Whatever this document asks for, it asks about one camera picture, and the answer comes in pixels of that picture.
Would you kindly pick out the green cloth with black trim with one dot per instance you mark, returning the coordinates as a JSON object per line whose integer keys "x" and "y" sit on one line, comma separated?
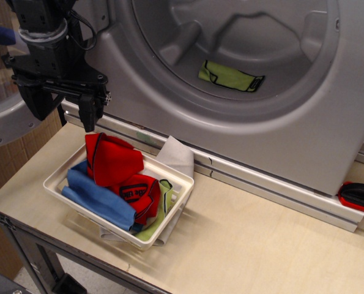
{"x": 228, "y": 77}

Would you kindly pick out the blue cloth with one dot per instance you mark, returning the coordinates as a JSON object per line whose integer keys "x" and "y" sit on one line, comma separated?
{"x": 101, "y": 201}

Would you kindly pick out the red and black tool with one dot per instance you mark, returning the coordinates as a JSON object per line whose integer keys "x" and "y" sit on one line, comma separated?
{"x": 352, "y": 195}

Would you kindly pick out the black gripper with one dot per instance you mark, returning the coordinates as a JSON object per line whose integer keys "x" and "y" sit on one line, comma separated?
{"x": 56, "y": 71}

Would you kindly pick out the green cloth in basket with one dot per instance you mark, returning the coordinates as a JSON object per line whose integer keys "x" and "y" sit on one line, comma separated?
{"x": 166, "y": 193}

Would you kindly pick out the aluminium extrusion rail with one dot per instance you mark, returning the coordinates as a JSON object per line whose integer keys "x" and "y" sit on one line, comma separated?
{"x": 304, "y": 200}

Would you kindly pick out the metal table frame leg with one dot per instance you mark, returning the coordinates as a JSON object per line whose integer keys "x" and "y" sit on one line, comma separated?
{"x": 41, "y": 263}

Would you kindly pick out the grey toy washing machine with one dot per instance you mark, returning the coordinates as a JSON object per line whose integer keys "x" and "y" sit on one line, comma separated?
{"x": 304, "y": 124}

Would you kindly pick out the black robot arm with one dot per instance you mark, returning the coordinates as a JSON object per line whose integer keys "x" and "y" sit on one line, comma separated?
{"x": 47, "y": 22}

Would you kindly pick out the washing machine round door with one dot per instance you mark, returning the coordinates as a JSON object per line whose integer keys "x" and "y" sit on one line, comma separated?
{"x": 16, "y": 120}

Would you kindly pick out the red cloth with black trim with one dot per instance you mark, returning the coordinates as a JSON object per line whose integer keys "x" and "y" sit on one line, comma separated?
{"x": 115, "y": 164}

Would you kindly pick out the white plastic basket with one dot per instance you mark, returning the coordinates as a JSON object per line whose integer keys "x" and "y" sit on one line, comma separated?
{"x": 182, "y": 187}

